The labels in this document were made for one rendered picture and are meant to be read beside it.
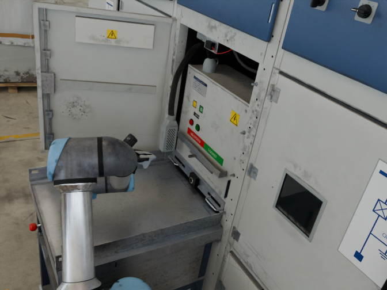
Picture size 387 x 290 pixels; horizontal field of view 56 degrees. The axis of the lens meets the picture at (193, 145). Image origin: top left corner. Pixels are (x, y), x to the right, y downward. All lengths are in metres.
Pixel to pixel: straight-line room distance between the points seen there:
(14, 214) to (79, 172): 1.99
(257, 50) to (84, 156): 0.67
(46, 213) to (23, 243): 1.14
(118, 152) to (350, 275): 0.72
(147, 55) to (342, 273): 1.26
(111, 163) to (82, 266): 0.28
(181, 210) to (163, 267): 0.26
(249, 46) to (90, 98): 0.90
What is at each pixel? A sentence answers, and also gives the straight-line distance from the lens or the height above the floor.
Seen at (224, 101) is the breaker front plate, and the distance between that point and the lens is 1.53.
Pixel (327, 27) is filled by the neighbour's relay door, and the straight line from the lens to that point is 1.08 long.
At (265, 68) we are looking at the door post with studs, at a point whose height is 1.56.
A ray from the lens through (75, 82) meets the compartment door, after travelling 1.86.
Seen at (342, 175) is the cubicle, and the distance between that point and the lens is 1.07.
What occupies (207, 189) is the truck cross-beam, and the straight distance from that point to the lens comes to 1.72.
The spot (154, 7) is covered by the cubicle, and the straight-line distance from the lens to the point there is 2.01.
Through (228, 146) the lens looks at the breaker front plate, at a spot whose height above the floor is 1.18.
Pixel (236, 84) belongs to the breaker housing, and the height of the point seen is 1.39.
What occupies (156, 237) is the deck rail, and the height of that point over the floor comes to 0.87.
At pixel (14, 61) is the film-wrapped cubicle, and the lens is 4.98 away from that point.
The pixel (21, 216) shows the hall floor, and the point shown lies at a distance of 2.96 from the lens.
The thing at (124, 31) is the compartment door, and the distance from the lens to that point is 1.77.
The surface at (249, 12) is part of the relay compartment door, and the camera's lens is 1.32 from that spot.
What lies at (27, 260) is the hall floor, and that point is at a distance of 2.64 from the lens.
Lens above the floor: 1.88
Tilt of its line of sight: 28 degrees down
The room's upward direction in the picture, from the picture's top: 10 degrees clockwise
